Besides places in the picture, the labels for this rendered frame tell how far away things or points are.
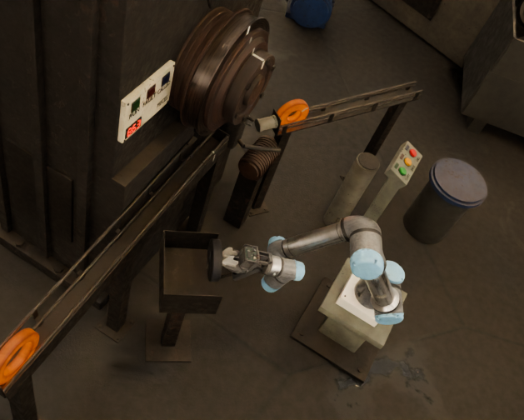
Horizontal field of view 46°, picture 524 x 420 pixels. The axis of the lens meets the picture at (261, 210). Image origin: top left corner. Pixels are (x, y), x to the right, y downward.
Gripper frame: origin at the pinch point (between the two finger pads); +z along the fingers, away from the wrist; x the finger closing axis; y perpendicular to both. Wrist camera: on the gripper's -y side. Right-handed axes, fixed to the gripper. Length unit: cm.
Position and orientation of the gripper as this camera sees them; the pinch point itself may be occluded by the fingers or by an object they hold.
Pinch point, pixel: (215, 257)
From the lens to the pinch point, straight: 221.5
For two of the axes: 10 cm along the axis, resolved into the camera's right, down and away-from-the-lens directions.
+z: -8.7, -2.2, -4.4
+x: 0.9, 8.1, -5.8
